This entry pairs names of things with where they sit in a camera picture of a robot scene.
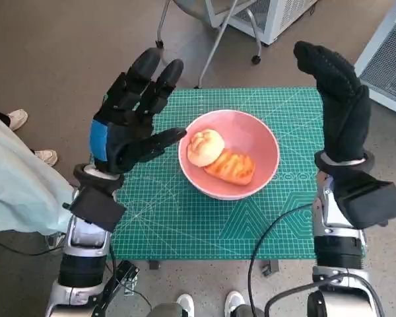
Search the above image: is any dark leg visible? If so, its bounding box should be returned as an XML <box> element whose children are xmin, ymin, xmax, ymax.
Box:
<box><xmin>232</xmin><ymin>304</ymin><xmax>263</xmax><ymax>317</ymax></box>

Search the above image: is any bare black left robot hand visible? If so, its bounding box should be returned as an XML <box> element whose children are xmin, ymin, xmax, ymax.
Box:
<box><xmin>88</xmin><ymin>47</ymin><xmax>188</xmax><ymax>176</ymax></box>

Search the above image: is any round toy bread bun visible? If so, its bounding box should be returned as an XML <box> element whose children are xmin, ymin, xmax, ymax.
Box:
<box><xmin>187</xmin><ymin>128</ymin><xmax>226</xmax><ymax>168</ymax></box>

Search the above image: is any grey chair with casters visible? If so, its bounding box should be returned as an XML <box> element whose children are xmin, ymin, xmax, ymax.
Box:
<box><xmin>154</xmin><ymin>0</ymin><xmax>262</xmax><ymax>89</ymax></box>

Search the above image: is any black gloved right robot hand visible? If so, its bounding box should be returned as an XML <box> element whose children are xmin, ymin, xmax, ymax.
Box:
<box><xmin>293</xmin><ymin>41</ymin><xmax>372</xmax><ymax>164</ymax></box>

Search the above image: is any long black cable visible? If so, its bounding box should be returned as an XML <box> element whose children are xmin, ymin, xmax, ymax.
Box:
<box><xmin>247</xmin><ymin>203</ymin><xmax>314</xmax><ymax>317</ymax></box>

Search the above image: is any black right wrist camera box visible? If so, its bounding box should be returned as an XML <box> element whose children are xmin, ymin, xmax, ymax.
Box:
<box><xmin>333</xmin><ymin>171</ymin><xmax>396</xmax><ymax>229</ymax></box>

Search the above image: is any pink bowl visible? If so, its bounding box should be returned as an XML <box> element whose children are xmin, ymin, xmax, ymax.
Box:
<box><xmin>178</xmin><ymin>109</ymin><xmax>281</xmax><ymax>201</ymax></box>

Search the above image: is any white cabinet with mesh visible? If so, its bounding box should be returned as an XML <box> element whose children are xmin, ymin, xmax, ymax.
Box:
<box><xmin>353</xmin><ymin>0</ymin><xmax>396</xmax><ymax>119</ymax></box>
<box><xmin>204</xmin><ymin>0</ymin><xmax>319</xmax><ymax>46</ymax></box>

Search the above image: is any grey leg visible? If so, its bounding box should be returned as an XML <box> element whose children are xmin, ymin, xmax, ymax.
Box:
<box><xmin>148</xmin><ymin>302</ymin><xmax>185</xmax><ymax>317</ymax></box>

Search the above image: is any person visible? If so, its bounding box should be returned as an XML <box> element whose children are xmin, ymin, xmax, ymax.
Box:
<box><xmin>0</xmin><ymin>108</ymin><xmax>75</xmax><ymax>237</ymax></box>

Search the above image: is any black metal stand frame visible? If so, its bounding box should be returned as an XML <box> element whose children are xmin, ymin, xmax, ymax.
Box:
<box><xmin>98</xmin><ymin>260</ymin><xmax>141</xmax><ymax>317</ymax></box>

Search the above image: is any white shoe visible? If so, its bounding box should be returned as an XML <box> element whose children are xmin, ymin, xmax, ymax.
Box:
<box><xmin>176</xmin><ymin>293</ymin><xmax>195</xmax><ymax>317</ymax></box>
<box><xmin>224</xmin><ymin>290</ymin><xmax>247</xmax><ymax>317</ymax></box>

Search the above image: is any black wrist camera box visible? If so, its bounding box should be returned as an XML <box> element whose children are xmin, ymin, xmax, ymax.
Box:
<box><xmin>62</xmin><ymin>186</ymin><xmax>127</xmax><ymax>233</ymax></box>
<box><xmin>333</xmin><ymin>171</ymin><xmax>396</xmax><ymax>229</ymax></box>

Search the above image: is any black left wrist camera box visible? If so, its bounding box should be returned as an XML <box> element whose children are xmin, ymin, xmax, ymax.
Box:
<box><xmin>62</xmin><ymin>186</ymin><xmax>127</xmax><ymax>233</ymax></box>

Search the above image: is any person's beige shoe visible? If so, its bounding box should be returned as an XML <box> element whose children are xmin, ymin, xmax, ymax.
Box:
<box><xmin>7</xmin><ymin>109</ymin><xmax>29</xmax><ymax>131</ymax></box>
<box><xmin>34</xmin><ymin>149</ymin><xmax>58</xmax><ymax>167</ymax></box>

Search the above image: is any green cutting mat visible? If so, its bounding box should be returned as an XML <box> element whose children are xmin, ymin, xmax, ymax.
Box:
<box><xmin>89</xmin><ymin>87</ymin><xmax>367</xmax><ymax>261</ymax></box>

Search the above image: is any long orange toy bread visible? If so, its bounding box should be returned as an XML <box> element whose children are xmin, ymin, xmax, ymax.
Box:
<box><xmin>203</xmin><ymin>148</ymin><xmax>257</xmax><ymax>186</ymax></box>

